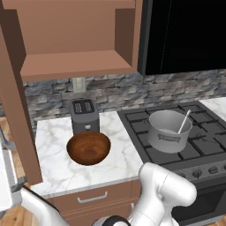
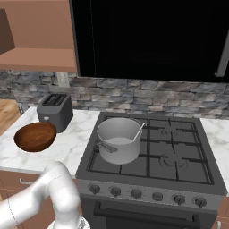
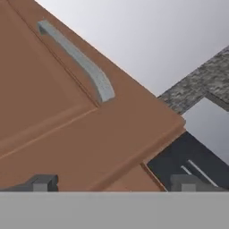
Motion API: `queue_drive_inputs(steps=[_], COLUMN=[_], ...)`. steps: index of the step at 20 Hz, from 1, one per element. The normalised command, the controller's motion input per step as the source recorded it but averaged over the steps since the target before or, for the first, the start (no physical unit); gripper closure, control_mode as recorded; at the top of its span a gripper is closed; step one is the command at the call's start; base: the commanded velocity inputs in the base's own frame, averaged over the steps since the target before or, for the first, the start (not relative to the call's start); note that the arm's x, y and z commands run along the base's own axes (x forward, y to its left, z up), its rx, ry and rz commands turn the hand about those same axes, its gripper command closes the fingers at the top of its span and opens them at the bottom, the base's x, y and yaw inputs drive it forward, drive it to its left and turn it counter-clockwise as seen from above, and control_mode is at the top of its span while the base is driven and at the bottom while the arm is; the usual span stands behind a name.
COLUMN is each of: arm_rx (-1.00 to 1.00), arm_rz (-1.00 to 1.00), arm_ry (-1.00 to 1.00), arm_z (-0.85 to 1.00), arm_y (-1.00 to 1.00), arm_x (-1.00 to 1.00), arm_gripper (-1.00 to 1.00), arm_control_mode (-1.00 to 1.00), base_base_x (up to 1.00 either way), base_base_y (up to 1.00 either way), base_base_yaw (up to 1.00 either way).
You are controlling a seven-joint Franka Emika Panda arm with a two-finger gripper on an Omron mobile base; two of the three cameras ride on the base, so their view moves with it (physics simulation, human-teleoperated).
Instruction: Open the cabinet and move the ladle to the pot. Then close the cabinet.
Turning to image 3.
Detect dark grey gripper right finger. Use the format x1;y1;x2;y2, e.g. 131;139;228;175
169;174;228;192

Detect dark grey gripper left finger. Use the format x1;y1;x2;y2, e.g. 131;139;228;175
0;174;59;192

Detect brown wooden cabinet door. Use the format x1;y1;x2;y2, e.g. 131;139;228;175
0;0;187;192

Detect brown wooden cabinet frame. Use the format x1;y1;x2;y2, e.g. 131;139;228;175
105;162;168;192

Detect grey metal cabinet door handle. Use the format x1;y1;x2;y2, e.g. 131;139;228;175
37;20;116;104

